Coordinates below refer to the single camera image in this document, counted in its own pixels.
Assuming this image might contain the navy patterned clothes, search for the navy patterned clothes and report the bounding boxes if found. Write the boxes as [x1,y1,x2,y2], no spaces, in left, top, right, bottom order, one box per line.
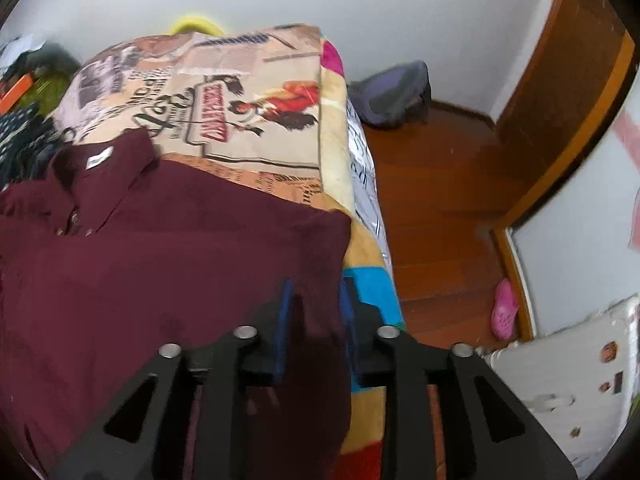
[0,102,63,191]

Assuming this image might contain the yellow round object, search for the yellow round object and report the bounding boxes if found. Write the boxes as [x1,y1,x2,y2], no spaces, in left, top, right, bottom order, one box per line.
[172,14,223,36]

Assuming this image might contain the green patterned bag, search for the green patterned bag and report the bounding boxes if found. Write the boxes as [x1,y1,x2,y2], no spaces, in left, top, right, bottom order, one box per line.
[15,67,76,116]

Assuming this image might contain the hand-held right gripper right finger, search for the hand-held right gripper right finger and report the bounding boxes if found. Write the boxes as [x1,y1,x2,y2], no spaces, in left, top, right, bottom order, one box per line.
[340,277,578,480]

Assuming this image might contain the pile of clothes and boxes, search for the pile of clothes and boxes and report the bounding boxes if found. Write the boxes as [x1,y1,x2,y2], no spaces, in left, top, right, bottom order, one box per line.
[0,34,81,76]

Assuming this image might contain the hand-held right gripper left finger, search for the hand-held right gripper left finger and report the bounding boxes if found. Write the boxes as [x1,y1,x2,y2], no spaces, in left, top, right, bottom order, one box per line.
[47,280,306,480]

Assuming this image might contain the white printed bed sheet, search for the white printed bed sheet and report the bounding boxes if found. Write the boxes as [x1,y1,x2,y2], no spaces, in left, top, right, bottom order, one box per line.
[345,95,396,281]

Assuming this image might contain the wooden door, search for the wooden door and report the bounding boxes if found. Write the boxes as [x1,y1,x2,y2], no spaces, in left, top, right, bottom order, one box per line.
[495,0,636,211]

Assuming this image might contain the grey backpack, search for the grey backpack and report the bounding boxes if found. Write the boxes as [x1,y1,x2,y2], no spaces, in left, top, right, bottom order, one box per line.
[347,60,433,128]

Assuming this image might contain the maroon button shirt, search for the maroon button shirt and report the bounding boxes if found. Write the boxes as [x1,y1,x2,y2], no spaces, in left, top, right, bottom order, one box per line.
[0,127,353,480]

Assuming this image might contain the pink slipper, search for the pink slipper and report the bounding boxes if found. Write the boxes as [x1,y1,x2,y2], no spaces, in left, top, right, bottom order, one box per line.
[490,279,521,341]

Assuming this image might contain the orange box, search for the orange box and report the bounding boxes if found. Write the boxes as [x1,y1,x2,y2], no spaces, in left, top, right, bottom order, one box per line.
[0,74,33,113]

